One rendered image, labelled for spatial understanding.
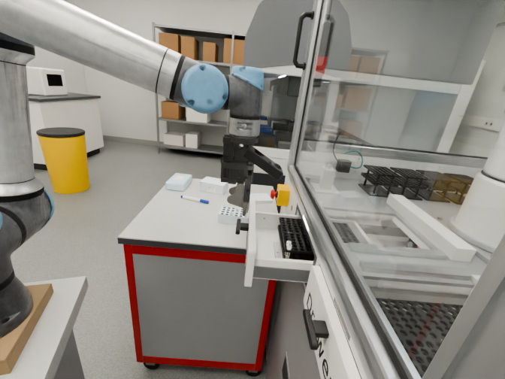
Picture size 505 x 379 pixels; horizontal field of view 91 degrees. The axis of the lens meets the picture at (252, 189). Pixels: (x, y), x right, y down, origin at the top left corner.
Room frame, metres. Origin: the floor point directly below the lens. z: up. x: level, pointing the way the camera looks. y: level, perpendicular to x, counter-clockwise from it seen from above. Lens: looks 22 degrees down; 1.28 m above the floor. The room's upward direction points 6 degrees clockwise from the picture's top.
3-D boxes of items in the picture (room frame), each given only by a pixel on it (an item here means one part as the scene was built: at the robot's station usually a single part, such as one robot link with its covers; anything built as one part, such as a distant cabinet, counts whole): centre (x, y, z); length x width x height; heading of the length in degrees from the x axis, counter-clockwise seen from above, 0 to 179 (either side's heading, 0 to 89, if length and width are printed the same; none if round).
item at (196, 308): (1.03, 0.16, 0.38); 0.62 x 0.58 x 0.76; 2
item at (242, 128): (0.62, 0.04, 1.18); 0.08 x 0.08 x 0.05
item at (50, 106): (3.48, 2.88, 0.61); 1.15 x 0.72 x 1.22; 0
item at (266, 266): (0.63, -0.22, 0.86); 0.40 x 0.26 x 0.06; 92
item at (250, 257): (0.62, -0.01, 0.87); 0.29 x 0.02 x 0.11; 2
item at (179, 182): (1.20, 0.38, 0.78); 0.15 x 0.10 x 0.04; 179
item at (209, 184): (1.20, 0.20, 0.79); 0.13 x 0.09 x 0.05; 78
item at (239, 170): (0.62, 0.04, 1.10); 0.09 x 0.08 x 0.12; 92
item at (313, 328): (0.31, -0.14, 0.91); 0.07 x 0.04 x 0.01; 2
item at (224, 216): (0.91, 0.06, 0.78); 0.12 x 0.08 x 0.04; 89
